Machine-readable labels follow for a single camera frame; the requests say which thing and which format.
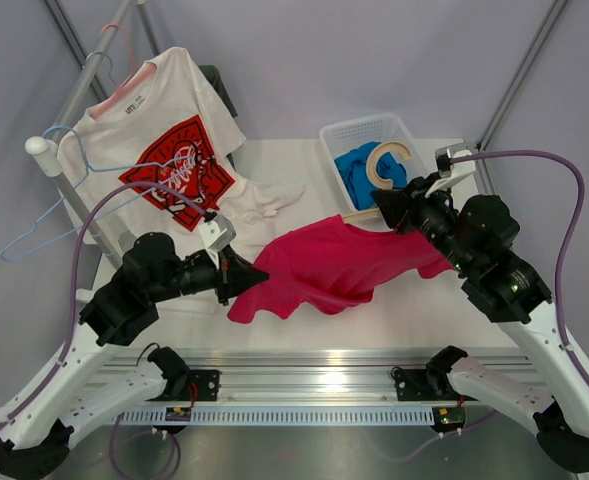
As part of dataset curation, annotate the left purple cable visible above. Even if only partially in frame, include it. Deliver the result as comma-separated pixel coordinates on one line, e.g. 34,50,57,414
0,180,210,451

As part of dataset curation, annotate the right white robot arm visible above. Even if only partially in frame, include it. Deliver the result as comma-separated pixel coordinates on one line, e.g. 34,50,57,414
372,177,589,474

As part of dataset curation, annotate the pink magenta t shirt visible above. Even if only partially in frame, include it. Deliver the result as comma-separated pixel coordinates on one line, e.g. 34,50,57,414
228,215,452,324

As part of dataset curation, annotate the white coca cola t shirt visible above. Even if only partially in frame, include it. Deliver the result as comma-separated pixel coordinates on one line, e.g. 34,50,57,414
57,47,305,258

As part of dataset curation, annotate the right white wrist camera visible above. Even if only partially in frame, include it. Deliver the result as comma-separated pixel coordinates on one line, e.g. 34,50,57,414
425,143,476,198

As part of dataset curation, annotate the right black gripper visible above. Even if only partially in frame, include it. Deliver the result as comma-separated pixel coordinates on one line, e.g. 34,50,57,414
373,171,475,275

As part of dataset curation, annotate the purple cable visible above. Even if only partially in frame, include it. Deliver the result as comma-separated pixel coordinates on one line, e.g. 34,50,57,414
451,149,589,419
0,180,210,451

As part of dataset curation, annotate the blue cloth in basket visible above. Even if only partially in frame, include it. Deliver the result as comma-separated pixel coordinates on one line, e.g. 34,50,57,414
335,142,407,210

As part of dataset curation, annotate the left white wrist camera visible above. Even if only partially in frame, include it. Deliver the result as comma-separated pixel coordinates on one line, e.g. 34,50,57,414
197,210,236,265

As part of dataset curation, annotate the white slotted cable duct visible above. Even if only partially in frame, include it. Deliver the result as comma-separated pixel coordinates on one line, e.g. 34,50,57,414
121,405,435,426

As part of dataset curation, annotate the wooden clothes hanger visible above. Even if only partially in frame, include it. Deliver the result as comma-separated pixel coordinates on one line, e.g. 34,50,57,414
339,141,413,225

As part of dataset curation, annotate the blue wire hanger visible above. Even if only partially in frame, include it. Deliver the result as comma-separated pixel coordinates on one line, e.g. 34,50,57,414
0,125,210,264

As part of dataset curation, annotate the white plastic basket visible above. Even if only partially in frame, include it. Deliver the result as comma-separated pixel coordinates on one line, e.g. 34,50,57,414
319,113,428,212

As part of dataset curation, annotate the metal clothes rack rail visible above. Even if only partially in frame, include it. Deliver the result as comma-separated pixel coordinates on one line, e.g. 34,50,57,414
25,0,148,274

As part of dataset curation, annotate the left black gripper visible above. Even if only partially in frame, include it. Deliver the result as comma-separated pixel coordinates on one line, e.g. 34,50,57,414
148,244,270,305

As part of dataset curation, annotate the grey wire hanger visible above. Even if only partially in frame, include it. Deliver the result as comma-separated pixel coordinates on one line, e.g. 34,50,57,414
86,49,120,86

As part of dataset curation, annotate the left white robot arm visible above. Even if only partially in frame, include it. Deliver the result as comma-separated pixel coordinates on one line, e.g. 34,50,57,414
0,232,269,479

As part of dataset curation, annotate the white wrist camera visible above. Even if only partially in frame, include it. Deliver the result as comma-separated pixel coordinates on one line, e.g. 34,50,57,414
425,143,476,198
197,210,236,265

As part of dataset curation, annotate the dark grey t shirt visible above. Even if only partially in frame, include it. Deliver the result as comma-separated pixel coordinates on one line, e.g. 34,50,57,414
199,65,238,118

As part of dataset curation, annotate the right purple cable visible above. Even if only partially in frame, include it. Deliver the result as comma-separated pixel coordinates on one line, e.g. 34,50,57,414
451,149,589,419

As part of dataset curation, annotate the aluminium mounting rail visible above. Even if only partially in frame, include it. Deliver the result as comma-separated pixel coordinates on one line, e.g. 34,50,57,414
88,347,550,404

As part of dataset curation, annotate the pink wire hanger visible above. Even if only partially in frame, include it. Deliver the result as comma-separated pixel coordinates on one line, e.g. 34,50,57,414
89,23,158,119

